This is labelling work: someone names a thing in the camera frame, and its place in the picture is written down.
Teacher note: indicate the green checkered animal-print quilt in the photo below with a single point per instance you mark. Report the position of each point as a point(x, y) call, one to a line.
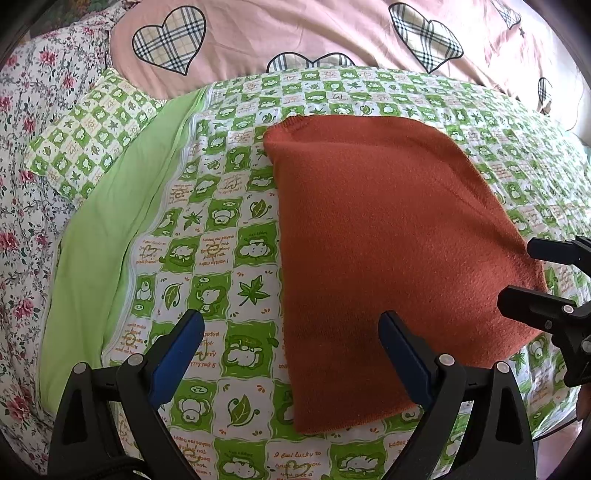
point(217, 240)

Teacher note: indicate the floral bed sheet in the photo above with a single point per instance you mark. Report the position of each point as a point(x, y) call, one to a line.
point(27, 221)

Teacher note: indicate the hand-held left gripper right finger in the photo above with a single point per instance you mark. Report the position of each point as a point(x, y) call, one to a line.
point(406, 355)

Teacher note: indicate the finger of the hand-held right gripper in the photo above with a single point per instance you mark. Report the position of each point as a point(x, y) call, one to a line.
point(554, 251)
point(545, 311)

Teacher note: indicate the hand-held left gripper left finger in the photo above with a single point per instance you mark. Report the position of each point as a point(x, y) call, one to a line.
point(180, 353)

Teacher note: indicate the pink heart-print quilt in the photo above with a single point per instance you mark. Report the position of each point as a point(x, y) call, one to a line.
point(277, 27)

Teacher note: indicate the green checkered pillow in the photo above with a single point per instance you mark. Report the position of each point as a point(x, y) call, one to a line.
point(87, 134)

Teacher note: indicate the orange knit sweater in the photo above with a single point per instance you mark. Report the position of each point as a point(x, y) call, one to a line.
point(392, 240)

